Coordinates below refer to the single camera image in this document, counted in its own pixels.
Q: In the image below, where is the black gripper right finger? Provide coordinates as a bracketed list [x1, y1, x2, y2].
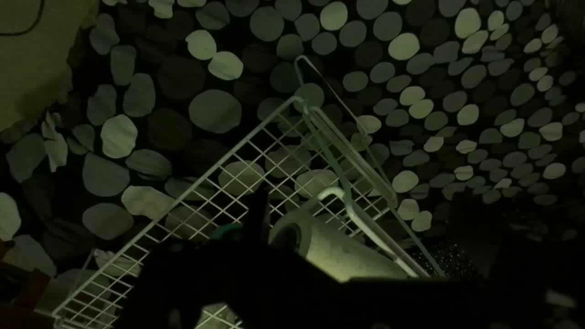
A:
[345, 198, 585, 329]

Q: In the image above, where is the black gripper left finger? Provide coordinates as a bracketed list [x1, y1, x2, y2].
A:
[120, 181, 345, 329]

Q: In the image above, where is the white wire two-tier rack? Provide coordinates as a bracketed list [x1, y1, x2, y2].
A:
[51, 53, 445, 329]

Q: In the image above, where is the black pebble-print bedspread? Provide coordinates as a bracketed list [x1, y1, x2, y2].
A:
[0, 0, 585, 289]

